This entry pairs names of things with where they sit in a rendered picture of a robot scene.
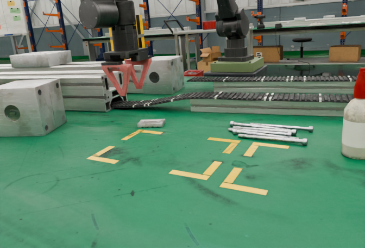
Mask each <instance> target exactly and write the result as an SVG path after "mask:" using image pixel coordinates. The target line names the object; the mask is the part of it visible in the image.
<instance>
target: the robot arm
mask: <svg viewBox="0 0 365 248"><path fill-rule="evenodd" d="M217 5H218V11H217V12H216V13H215V19H216V32H217V34H218V36H220V37H227V38H228V39H226V48H225V49H224V56H221V57H218V61H233V62H245V61H250V60H253V59H254V55H253V54H248V53H247V47H245V45H244V38H246V35H247V34H248V31H249V19H248V16H247V15H246V14H245V12H244V8H238V5H237V4H236V2H235V0H217ZM79 18H80V21H81V23H82V25H83V26H84V27H85V28H87V29H98V28H111V32H112V41H113V46H114V51H111V52H105V53H103V57H104V59H105V62H103V63H101V66H102V70H103V71H104V73H105V74H106V75H107V77H108V78H109V79H110V80H111V82H112V83H113V85H114V87H115V88H116V90H117V92H118V93H119V95H120V96H126V94H127V89H128V84H129V78H130V76H131V78H132V80H133V82H134V84H135V87H136V89H142V87H143V84H144V80H145V77H146V75H147V72H148V69H149V67H150V64H151V62H152V56H151V55H148V53H149V51H148V47H146V48H139V43H138V37H137V27H136V17H135V7H134V2H133V1H129V0H80V6H79ZM132 25H135V26H132ZM114 26H115V27H114ZM129 58H130V59H129ZM124 59H126V60H124ZM123 61H125V64H123ZM134 65H143V70H142V74H141V78H140V82H138V80H137V77H136V73H135V69H134ZM113 71H122V72H123V86H122V89H121V87H120V85H119V83H118V81H117V79H116V77H115V75H114V74H113Z"/></svg>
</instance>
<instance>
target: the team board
mask: <svg viewBox="0 0 365 248"><path fill-rule="evenodd" d="M19 35H25V36H26V39H27V44H28V49H29V53H31V52H32V46H31V43H30V37H29V30H28V25H27V19H26V14H25V10H24V5H23V0H0V37H5V36H19Z"/></svg>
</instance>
